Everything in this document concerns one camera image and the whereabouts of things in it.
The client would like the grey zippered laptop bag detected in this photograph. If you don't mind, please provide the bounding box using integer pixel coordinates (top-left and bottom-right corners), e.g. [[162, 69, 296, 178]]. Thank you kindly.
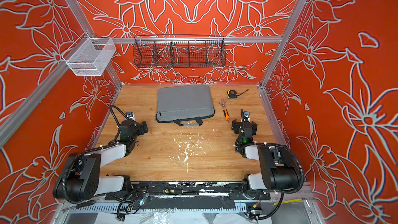
[[155, 85, 215, 127]]

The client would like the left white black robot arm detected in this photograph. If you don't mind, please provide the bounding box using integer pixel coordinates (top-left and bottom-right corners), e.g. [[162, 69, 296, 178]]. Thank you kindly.
[[52, 105, 148, 204]]

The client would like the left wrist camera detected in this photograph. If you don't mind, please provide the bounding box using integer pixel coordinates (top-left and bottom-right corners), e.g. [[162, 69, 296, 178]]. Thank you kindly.
[[125, 112, 135, 120]]

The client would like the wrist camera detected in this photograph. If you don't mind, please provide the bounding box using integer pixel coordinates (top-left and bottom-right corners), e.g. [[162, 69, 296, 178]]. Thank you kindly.
[[243, 111, 250, 122], [125, 112, 135, 120]]

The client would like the orange handled adjustable wrench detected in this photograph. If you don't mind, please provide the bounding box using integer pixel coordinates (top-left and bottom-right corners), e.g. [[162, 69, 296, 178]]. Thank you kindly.
[[220, 99, 231, 122]]

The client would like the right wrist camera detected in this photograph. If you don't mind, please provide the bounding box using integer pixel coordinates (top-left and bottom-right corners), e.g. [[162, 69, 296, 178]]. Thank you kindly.
[[243, 111, 250, 122]]

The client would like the black wire wall basket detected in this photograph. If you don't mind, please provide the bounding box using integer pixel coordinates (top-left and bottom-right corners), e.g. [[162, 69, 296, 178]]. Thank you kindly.
[[133, 35, 227, 68]]

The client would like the yellow black tape measure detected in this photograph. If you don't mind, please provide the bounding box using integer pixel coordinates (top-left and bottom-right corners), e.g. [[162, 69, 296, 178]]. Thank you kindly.
[[227, 89, 248, 99]]

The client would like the white wire mesh basket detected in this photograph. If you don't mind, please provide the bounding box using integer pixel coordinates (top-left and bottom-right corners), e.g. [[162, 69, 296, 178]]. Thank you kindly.
[[63, 37, 116, 76]]

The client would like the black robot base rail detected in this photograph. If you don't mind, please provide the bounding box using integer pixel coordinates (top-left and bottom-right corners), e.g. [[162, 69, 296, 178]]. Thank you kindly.
[[104, 180, 271, 212]]

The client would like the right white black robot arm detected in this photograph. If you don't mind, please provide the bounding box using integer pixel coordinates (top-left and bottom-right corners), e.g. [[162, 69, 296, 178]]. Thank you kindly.
[[231, 110, 305, 194]]

